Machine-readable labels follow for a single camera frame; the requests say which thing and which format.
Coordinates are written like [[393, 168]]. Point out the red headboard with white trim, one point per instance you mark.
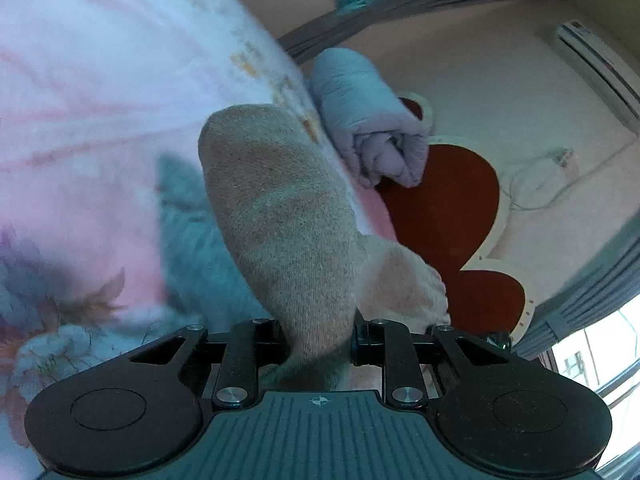
[[450, 220]]

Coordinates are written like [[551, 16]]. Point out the floral printed bed sheet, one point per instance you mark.
[[100, 110]]

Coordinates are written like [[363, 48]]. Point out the beige striped sock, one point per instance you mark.
[[290, 230]]

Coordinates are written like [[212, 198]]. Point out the rolled grey blanket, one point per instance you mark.
[[365, 110]]

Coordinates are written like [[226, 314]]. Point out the grey pleated curtain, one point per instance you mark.
[[425, 7], [590, 285]]

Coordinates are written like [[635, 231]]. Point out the bright window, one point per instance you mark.
[[600, 350]]

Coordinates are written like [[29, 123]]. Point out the white air conditioner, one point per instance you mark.
[[597, 62]]

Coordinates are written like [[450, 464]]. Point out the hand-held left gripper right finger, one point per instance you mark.
[[397, 360]]

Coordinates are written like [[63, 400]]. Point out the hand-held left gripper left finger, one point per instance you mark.
[[245, 360]]

